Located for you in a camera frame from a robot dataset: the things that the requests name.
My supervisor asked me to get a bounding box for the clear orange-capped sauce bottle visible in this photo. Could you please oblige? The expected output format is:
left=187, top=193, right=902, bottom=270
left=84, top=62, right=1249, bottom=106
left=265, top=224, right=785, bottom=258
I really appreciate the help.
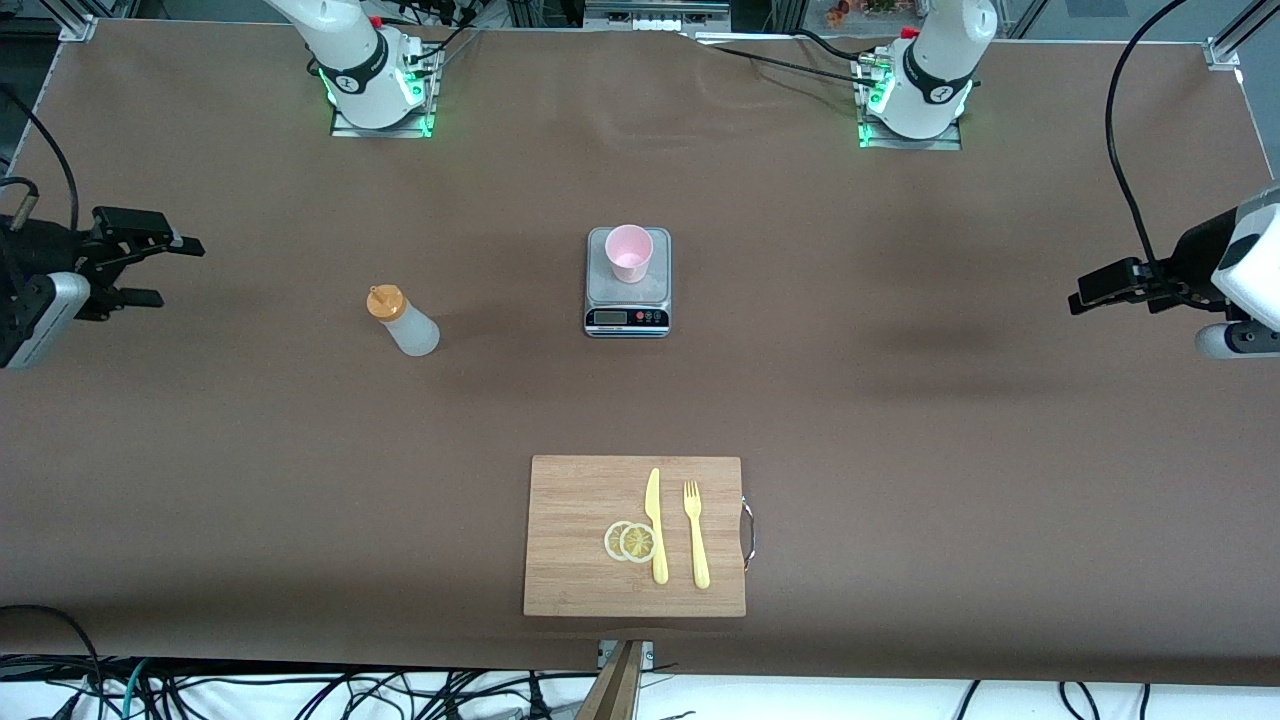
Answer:
left=366, top=284, right=441, bottom=358

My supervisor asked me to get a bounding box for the pink plastic cup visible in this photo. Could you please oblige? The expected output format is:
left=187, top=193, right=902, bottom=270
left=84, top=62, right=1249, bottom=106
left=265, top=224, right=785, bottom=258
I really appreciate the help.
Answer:
left=605, top=224, right=654, bottom=285

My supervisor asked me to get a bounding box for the brown table cover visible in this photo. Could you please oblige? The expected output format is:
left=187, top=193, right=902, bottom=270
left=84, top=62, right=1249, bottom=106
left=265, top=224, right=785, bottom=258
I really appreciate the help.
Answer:
left=0, top=18, right=1280, bottom=687

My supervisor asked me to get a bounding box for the yellow plastic fork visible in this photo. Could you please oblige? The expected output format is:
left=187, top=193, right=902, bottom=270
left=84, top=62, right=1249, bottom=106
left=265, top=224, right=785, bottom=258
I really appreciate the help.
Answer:
left=683, top=480, right=711, bottom=590

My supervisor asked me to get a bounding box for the silver digital kitchen scale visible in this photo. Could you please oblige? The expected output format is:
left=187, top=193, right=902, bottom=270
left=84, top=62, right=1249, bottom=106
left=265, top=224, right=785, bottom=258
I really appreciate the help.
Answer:
left=584, top=227, right=672, bottom=339

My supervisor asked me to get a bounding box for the wooden cutting board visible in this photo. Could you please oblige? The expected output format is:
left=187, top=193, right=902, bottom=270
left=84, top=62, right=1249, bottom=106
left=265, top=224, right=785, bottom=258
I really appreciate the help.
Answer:
left=523, top=455, right=756, bottom=618

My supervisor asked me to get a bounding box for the yellow plastic knife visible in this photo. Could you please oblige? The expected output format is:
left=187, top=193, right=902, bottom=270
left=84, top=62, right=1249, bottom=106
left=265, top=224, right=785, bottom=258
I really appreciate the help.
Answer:
left=645, top=467, right=670, bottom=586

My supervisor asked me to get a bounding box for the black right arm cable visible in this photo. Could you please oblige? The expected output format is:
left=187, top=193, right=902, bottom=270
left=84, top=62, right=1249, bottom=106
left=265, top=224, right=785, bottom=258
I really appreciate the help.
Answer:
left=0, top=86, right=81, bottom=237

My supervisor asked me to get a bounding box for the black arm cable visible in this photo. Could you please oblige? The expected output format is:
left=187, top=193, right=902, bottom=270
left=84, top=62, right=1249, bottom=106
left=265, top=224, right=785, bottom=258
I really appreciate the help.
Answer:
left=0, top=86, right=81, bottom=237
left=1105, top=0, right=1186, bottom=281

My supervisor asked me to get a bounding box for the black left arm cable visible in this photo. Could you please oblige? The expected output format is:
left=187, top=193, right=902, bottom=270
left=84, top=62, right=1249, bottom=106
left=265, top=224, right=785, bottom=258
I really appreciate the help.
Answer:
left=1105, top=0, right=1186, bottom=281

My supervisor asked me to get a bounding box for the aluminium frame profile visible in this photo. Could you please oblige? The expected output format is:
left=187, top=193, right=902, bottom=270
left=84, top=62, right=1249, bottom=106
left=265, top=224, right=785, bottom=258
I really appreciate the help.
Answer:
left=1205, top=0, right=1280, bottom=71
left=40, top=0, right=101, bottom=43

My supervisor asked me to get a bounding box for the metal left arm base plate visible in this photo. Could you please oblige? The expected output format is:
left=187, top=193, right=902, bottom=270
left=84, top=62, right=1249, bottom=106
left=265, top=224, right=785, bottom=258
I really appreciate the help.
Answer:
left=858, top=55, right=963, bottom=151

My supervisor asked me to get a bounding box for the black looped floor cable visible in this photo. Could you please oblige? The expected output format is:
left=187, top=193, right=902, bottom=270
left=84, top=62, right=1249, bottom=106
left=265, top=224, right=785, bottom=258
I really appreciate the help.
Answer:
left=0, top=604, right=106, bottom=701

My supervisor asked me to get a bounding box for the black base power cable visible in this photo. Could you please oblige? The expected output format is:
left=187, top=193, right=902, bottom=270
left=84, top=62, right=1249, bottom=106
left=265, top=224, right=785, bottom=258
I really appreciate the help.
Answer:
left=690, top=30, right=886, bottom=89

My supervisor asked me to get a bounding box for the teal floor cable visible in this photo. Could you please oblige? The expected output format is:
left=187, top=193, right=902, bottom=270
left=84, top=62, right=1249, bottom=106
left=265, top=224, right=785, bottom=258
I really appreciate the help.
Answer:
left=118, top=658, right=151, bottom=720

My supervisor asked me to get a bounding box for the wooden post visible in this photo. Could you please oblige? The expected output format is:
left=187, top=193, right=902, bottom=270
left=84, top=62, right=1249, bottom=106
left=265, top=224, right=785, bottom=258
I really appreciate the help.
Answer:
left=575, top=640, right=646, bottom=720

